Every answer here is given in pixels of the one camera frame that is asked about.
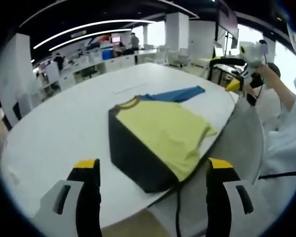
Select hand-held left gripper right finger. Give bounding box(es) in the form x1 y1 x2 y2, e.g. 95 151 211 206
205 158 264 237

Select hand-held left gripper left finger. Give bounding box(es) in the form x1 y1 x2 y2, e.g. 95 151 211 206
31 158 102 237

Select yellow blue grey garment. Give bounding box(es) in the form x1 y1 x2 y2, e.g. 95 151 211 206
108 85 218 194

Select large dark display screen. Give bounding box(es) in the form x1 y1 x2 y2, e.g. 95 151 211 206
216 0 239 41

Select white building column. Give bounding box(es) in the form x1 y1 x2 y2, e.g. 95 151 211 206
165 12 190 65

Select grey mesh office chair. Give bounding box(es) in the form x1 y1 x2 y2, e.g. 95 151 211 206
148 92 266 237

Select white cabinet row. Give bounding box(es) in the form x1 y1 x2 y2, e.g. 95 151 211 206
33 48 161 104

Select blue storage bin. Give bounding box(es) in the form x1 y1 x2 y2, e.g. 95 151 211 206
102 48 114 60

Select long curved ceiling light strip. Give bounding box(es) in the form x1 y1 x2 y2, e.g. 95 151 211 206
33 19 155 49
48 28 133 52

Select black office chair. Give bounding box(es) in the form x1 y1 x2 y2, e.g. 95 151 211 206
80 66 97 79

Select white square pillar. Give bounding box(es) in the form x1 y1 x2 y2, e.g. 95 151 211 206
0 33 32 128

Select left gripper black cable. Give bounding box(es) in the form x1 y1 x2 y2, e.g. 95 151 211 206
175 186 183 237

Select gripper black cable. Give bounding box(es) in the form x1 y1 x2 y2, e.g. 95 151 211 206
175 186 183 237
258 171 296 180

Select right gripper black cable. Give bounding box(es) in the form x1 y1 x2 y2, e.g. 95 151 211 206
258 171 296 180

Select white table cable cover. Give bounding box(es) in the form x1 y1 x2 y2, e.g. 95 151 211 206
112 82 148 94

